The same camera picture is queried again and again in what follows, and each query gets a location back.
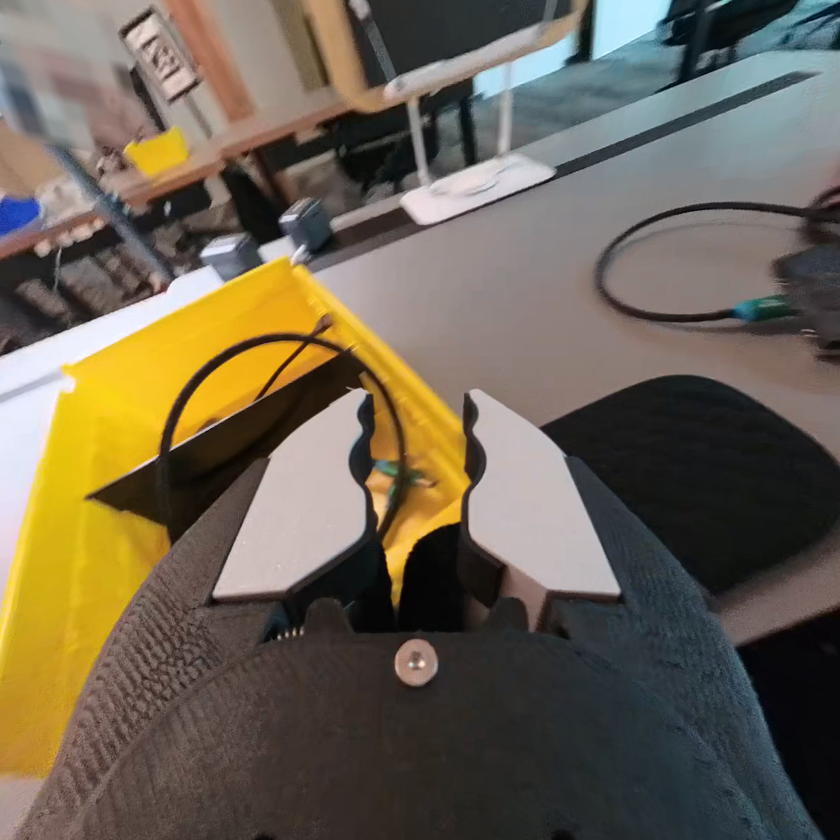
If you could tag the large yellow plastic bin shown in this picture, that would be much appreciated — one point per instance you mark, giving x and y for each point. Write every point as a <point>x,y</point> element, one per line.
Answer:
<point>85,590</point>

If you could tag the small yellow bin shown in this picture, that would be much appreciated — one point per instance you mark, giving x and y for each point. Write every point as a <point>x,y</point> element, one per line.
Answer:
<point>157,154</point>

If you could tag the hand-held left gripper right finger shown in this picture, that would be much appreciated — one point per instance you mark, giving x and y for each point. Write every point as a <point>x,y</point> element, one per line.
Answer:
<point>538,512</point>

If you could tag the framed wall sign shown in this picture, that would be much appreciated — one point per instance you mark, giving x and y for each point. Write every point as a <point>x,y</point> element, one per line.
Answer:
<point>161,56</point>

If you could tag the black bin divider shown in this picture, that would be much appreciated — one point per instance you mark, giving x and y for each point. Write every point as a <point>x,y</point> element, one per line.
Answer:
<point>216,446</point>

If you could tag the wooden table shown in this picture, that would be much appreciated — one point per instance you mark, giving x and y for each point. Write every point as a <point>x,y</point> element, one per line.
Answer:
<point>275,128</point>

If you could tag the black monitor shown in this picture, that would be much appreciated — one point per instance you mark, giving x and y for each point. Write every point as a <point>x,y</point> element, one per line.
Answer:
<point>459,26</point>

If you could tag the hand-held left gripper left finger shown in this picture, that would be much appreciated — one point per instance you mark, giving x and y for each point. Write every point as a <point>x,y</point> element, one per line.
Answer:
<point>295,512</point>

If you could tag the grey power adapter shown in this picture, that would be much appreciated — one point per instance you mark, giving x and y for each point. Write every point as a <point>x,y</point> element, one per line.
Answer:
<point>229,256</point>
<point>305,223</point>

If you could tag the green twist tie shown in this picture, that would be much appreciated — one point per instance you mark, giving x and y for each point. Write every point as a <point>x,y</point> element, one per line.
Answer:
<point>394,474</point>

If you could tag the white monitor stand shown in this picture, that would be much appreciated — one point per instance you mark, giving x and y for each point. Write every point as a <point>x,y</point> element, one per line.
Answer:
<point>485,187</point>

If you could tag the black round mat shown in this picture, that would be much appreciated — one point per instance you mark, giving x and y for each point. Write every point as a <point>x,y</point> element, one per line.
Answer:
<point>689,472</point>

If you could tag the blue bin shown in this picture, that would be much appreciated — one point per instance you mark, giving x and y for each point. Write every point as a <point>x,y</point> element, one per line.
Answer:
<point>19,216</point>

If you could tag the black office chair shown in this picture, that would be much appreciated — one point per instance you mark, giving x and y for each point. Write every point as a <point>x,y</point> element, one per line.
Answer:
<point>722,26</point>

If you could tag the black hdmi switch box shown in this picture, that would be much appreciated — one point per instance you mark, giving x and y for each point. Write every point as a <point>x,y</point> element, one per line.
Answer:
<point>814,282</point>

